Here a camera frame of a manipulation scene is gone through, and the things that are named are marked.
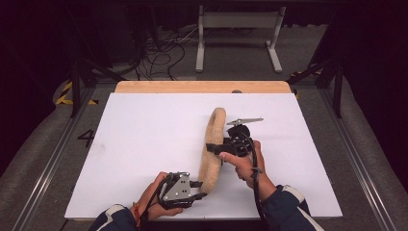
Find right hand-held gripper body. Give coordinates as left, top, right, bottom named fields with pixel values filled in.
left=223, top=117, right=264, bottom=158

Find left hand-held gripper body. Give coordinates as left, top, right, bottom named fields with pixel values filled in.
left=159, top=171, right=196, bottom=211

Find person's right hand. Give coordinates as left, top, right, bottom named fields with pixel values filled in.
left=219, top=141, right=267, bottom=189

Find person's left hand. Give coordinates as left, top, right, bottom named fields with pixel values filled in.
left=138, top=171, right=184, bottom=221

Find white board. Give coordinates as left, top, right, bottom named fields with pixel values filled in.
left=64, top=92, right=344, bottom=220

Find wooden table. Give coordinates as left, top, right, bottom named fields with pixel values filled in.
left=114, top=80, right=293, bottom=94

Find black metal stand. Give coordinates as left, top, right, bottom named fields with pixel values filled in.
left=64, top=6, right=127, bottom=118
left=287, top=54, right=344, bottom=118

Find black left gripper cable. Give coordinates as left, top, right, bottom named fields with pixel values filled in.
left=139, top=174, right=171, bottom=227

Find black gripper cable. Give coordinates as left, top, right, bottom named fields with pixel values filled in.
left=139, top=174, right=171, bottom=227
left=239, top=132, right=268, bottom=224

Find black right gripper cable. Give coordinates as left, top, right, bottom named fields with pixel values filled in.
left=239, top=132, right=268, bottom=224

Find red bracelet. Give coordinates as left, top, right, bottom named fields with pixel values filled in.
left=132, top=201, right=142, bottom=229

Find tangle of floor cables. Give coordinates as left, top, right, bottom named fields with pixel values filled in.
left=133, top=26, right=200, bottom=81

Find aluminium floor rail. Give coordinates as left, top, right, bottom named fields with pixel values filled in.
left=12, top=86, right=99, bottom=231
left=318, top=86, right=399, bottom=231

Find white metal stand frame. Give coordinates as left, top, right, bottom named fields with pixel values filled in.
left=194, top=5, right=287, bottom=74

